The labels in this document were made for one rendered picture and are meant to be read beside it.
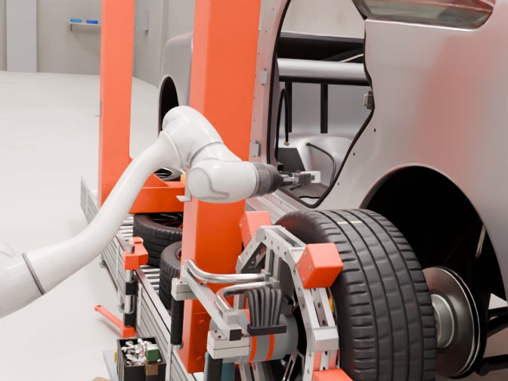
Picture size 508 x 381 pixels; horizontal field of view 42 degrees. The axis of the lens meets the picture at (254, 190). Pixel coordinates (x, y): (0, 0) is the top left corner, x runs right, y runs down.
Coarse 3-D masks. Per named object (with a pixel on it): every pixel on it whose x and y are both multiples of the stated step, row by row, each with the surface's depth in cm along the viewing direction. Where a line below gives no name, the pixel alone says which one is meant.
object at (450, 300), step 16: (432, 272) 196; (448, 272) 189; (432, 288) 196; (448, 288) 189; (464, 288) 185; (432, 304) 189; (448, 304) 189; (464, 304) 183; (448, 320) 187; (464, 320) 183; (480, 320) 181; (448, 336) 187; (464, 336) 183; (480, 336) 180; (448, 352) 189; (464, 352) 183; (448, 368) 190; (464, 368) 184
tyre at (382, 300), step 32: (288, 224) 184; (320, 224) 169; (352, 224) 171; (384, 224) 173; (352, 256) 159; (384, 256) 162; (416, 256) 166; (352, 288) 154; (384, 288) 157; (416, 288) 160; (352, 320) 152; (384, 320) 154; (416, 320) 157; (352, 352) 151; (384, 352) 152; (416, 352) 156
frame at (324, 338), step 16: (256, 240) 183; (272, 240) 173; (288, 240) 174; (240, 256) 196; (256, 256) 195; (288, 256) 163; (240, 272) 196; (256, 272) 198; (320, 288) 158; (240, 304) 199; (304, 304) 156; (320, 304) 159; (304, 320) 156; (320, 320) 157; (320, 336) 151; (336, 336) 153; (320, 352) 152; (336, 352) 154; (240, 368) 197; (256, 368) 196; (320, 368) 158
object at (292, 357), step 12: (300, 312) 187; (336, 312) 159; (300, 324) 189; (336, 324) 159; (300, 336) 188; (300, 348) 185; (276, 360) 200; (288, 360) 201; (300, 360) 186; (336, 360) 165; (276, 372) 197; (288, 372) 191; (300, 372) 199
